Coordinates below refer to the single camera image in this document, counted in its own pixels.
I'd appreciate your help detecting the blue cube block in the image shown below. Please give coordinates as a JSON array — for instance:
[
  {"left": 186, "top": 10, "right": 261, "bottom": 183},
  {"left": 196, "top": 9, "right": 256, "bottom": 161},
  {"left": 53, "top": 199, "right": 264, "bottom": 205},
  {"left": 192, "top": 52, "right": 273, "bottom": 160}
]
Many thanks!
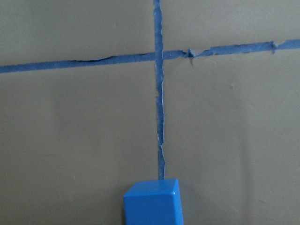
[{"left": 123, "top": 179, "right": 184, "bottom": 225}]

